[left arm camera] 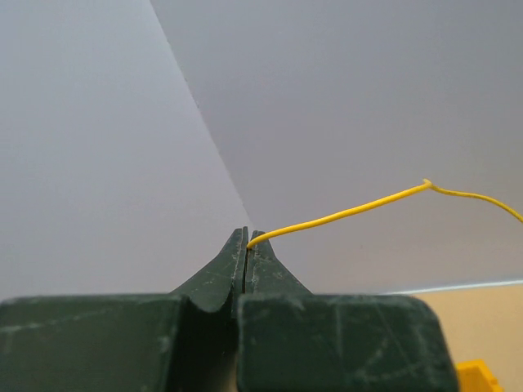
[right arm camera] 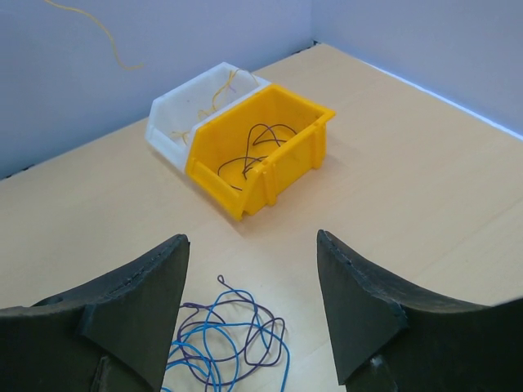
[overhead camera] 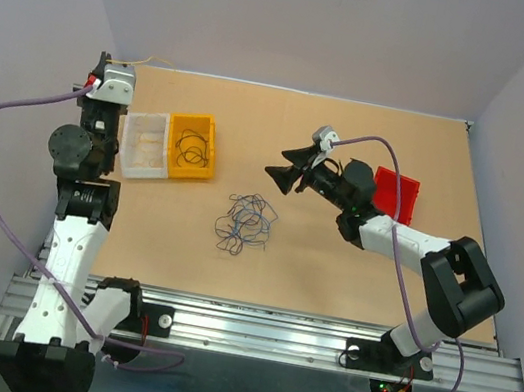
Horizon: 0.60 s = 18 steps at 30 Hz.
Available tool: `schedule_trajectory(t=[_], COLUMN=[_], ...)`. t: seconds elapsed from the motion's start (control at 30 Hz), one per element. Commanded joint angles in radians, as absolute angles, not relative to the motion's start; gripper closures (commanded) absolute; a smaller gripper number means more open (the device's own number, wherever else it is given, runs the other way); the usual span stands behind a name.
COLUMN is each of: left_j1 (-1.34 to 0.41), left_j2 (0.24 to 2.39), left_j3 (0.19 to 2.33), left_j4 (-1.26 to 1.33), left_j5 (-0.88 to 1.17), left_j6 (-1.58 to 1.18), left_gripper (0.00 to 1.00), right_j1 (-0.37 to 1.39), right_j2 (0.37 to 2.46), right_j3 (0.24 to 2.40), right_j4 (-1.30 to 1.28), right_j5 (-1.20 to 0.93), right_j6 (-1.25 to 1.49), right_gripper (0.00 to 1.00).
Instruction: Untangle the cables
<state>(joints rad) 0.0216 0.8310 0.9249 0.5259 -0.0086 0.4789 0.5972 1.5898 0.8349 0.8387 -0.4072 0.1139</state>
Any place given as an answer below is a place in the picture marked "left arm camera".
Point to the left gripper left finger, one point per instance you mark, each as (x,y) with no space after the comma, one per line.
(184,340)

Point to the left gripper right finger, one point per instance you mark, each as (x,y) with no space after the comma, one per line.
(291,339)

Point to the yellow plastic bin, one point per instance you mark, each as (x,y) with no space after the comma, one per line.
(475,376)

